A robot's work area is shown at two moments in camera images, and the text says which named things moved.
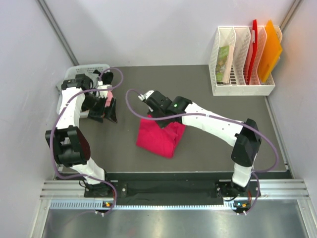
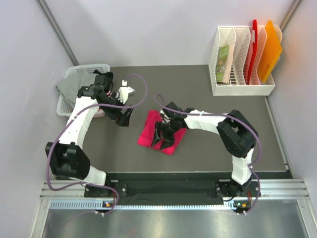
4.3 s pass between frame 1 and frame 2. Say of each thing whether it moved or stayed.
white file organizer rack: stayed
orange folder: stayed
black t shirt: stayed
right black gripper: moved
